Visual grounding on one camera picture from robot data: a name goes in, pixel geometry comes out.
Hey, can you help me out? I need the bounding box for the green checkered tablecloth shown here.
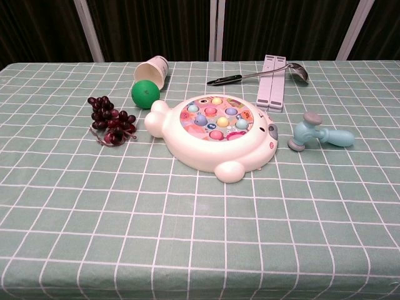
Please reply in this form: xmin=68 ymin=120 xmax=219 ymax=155
xmin=0 ymin=59 xmax=400 ymax=300

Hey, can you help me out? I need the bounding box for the white paper cup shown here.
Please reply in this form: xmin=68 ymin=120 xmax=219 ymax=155
xmin=134 ymin=55 xmax=170 ymax=91

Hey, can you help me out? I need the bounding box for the white fishing game toy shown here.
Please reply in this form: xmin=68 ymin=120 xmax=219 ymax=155
xmin=144 ymin=95 xmax=279 ymax=184

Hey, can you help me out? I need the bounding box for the steel ladle with black handle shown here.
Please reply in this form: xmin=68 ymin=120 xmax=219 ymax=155
xmin=206 ymin=62 xmax=309 ymax=86

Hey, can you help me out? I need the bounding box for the green ball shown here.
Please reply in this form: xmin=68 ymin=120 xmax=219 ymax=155
xmin=131 ymin=79 xmax=161 ymax=110

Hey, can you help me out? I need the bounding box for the dark curtain panel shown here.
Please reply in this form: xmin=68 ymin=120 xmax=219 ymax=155
xmin=222 ymin=0 xmax=362 ymax=62
xmin=0 ymin=0 xmax=96 ymax=65
xmin=351 ymin=0 xmax=400 ymax=62
xmin=86 ymin=0 xmax=210 ymax=63

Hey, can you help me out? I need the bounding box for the dark red grape bunch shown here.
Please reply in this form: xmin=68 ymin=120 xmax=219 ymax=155
xmin=87 ymin=96 xmax=138 ymax=147

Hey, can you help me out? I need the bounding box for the white double screen post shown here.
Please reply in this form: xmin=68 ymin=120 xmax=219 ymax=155
xmin=207 ymin=0 xmax=226 ymax=62

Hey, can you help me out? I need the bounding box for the blue toy hammer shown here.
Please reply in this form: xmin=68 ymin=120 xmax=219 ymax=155
xmin=287 ymin=111 xmax=356 ymax=153

